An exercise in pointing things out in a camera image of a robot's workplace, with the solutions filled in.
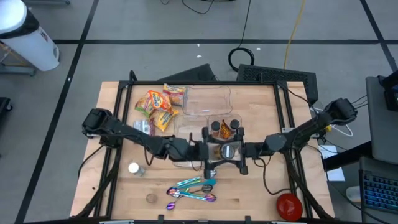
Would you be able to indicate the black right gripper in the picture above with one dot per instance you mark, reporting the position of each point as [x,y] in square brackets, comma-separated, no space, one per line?
[255,150]

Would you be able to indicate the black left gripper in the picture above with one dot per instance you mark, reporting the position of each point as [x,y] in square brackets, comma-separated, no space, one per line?
[196,151]

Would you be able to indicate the orange taco seasoning packet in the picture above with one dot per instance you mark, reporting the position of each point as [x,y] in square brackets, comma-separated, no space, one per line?
[225,132]

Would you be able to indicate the black-lid orange spice jar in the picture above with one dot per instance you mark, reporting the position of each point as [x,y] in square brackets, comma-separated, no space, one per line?
[215,125]

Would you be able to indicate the black-lid purple-label spice jar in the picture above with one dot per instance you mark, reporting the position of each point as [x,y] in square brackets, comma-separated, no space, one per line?
[234,124]

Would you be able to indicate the teal plastic spoon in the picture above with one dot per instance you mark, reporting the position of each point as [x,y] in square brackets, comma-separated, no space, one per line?
[211,182]

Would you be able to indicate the dark chrome spoon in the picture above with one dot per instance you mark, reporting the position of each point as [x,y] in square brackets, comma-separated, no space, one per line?
[207,188]

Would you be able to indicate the iridescent rainbow metal spoon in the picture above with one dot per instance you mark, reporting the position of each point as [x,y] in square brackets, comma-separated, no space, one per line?
[211,198]
[176,195]
[171,190]

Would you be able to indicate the small cork-lid jar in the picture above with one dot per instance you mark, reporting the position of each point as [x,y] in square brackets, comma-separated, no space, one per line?
[151,198]

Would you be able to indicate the white-lid spice jar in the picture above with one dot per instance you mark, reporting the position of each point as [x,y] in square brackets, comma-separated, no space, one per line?
[133,168]

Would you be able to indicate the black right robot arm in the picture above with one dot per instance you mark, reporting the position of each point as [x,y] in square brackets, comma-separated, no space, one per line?
[298,132]

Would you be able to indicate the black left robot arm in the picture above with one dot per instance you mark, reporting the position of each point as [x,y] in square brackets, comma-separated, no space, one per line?
[136,133]

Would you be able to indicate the yellow noodle packet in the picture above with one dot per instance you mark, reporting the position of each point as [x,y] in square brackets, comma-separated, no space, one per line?
[164,119]

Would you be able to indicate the yellow red-print snack bag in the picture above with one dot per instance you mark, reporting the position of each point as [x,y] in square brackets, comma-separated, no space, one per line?
[174,93]

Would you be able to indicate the red and black bowl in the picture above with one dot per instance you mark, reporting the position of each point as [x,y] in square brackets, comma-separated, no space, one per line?
[289,207]

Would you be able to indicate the orange snack bag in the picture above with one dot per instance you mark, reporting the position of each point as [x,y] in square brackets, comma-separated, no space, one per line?
[160,100]

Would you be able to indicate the silver and red packet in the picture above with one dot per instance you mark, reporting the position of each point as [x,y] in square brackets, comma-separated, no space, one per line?
[141,127]

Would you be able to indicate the black flat panel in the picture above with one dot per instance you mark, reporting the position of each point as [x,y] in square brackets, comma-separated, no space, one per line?
[192,74]

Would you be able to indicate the green and yellow snack bag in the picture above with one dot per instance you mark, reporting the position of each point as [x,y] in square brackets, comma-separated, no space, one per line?
[143,107]

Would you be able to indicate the white paper sheet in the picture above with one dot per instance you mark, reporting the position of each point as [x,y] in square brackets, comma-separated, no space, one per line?
[335,174]

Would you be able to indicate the white computer mouse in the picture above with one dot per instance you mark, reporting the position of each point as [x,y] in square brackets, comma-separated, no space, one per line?
[353,194]

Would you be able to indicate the grey side desk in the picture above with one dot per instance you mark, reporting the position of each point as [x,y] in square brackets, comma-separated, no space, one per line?
[382,133]

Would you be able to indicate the backlit keyboard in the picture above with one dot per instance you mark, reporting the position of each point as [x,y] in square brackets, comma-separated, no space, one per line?
[379,193]

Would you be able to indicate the black desk device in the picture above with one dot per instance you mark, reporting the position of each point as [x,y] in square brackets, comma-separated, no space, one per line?
[391,96]

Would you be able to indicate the white trash can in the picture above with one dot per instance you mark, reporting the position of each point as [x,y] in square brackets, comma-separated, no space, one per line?
[31,49]

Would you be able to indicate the black aluminium frame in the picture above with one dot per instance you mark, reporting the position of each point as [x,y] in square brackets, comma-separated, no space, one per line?
[149,82]

